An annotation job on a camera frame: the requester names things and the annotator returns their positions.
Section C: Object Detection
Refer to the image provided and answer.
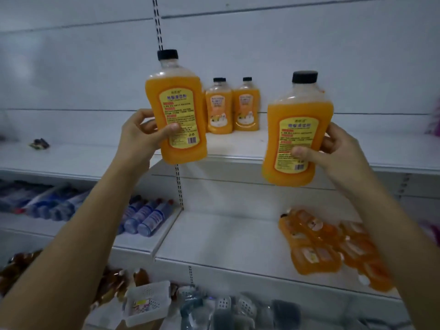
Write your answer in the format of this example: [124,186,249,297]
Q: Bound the teal clear plastic item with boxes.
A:
[177,286,208,330]

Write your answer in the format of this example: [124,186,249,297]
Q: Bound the white perforated plastic basket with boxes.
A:
[123,280,172,328]

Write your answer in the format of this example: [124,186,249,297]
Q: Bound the person's left forearm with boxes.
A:
[0,161,163,330]

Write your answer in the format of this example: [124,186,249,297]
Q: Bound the white metal shelf board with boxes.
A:
[0,205,183,260]
[0,129,440,176]
[154,209,403,301]

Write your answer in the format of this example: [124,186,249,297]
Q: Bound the clear bottle with blue label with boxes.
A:
[123,198,162,235]
[137,199,176,237]
[116,195,143,236]

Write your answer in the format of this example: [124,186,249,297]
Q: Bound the dark grey packet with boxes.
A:
[270,299,302,330]

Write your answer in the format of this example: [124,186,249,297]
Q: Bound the slotted metal shelf upright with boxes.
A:
[151,0,185,211]

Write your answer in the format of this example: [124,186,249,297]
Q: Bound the small dark packet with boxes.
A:
[29,137,51,151]

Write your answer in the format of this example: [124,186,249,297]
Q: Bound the white perforated plastic holder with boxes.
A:
[212,295,233,330]
[235,295,258,322]

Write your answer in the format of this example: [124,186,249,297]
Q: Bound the pile of brown packets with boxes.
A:
[0,249,44,297]
[90,267,151,311]

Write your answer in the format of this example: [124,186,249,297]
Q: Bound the row of blue-labelled clear bottles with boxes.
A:
[0,180,91,223]

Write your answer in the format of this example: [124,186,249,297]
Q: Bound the pile of orange liquid bottles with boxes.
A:
[278,208,395,293]

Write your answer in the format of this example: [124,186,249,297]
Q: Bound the person's right hand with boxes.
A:
[290,122,374,200]

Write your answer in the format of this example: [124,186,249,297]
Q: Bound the person's left hand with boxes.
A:
[113,109,182,176]

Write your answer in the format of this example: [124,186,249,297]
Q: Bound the orange detergent bottle black cap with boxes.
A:
[145,49,208,165]
[233,77,261,132]
[261,71,335,188]
[205,77,234,135]

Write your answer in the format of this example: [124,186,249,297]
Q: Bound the person's right forearm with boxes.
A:
[344,179,440,330]

